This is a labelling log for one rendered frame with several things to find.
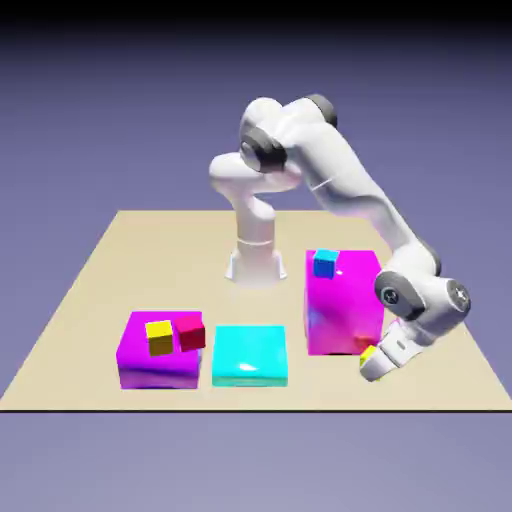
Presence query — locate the small red cube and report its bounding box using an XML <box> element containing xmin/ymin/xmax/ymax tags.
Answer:
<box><xmin>174</xmin><ymin>314</ymin><xmax>207</xmax><ymax>353</ymax></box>

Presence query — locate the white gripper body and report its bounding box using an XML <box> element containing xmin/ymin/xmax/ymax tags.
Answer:
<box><xmin>359</xmin><ymin>319</ymin><xmax>424</xmax><ymax>383</ymax></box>

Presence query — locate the large cyan box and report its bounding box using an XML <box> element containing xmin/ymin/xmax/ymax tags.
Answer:
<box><xmin>211</xmin><ymin>324</ymin><xmax>289</xmax><ymax>388</ymax></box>

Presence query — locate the tall magenta box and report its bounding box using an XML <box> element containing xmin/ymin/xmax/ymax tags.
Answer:
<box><xmin>304</xmin><ymin>249</ymin><xmax>386</xmax><ymax>356</ymax></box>

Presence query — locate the small blue cube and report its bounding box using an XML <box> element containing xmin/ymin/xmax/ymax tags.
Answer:
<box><xmin>312</xmin><ymin>248</ymin><xmax>340</xmax><ymax>280</ymax></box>

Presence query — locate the low magenta box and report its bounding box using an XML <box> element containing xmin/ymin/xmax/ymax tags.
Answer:
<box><xmin>115</xmin><ymin>310</ymin><xmax>203</xmax><ymax>390</ymax></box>

